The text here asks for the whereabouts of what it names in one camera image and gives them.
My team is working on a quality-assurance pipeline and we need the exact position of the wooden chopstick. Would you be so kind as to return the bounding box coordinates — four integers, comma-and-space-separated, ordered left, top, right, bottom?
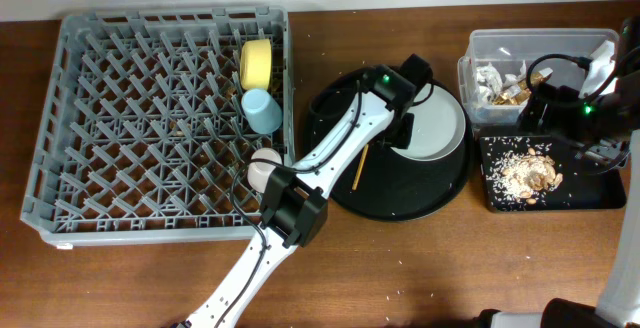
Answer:
351, 143, 369, 191

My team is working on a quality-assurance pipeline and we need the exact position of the white ceramic plate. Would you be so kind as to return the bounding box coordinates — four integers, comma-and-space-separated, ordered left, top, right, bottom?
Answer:
392, 83, 466, 162

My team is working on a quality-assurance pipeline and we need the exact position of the wrappers and tissue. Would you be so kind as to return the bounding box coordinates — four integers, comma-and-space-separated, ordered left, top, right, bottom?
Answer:
474, 61, 531, 106

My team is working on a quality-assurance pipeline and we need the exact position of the light blue plastic cup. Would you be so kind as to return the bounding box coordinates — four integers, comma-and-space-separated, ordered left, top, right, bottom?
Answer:
241, 89, 283, 134

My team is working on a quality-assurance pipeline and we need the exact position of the pink plastic cup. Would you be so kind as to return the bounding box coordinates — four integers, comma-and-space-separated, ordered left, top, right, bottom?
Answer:
247, 148, 282, 193

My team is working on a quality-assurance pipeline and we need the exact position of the yellow plastic bowl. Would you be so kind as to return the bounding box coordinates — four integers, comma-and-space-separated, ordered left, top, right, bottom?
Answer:
240, 39, 272, 90

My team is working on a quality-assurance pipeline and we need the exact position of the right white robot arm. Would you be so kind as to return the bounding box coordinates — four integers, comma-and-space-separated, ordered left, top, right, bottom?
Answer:
458, 17, 639, 327

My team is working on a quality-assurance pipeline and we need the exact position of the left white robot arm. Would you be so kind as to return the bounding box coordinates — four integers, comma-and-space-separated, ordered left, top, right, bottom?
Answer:
181, 55, 433, 328

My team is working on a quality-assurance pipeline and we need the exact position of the clear plastic waste bin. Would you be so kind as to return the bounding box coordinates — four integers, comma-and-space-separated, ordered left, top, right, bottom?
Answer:
457, 28, 619, 128

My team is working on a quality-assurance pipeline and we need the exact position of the black rectangular waste tray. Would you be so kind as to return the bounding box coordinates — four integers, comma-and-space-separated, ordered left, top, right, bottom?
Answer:
477, 127, 626, 213

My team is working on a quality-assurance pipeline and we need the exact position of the grey plastic dishwasher rack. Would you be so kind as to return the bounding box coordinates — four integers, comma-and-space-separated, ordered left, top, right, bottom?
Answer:
21, 6, 295, 249

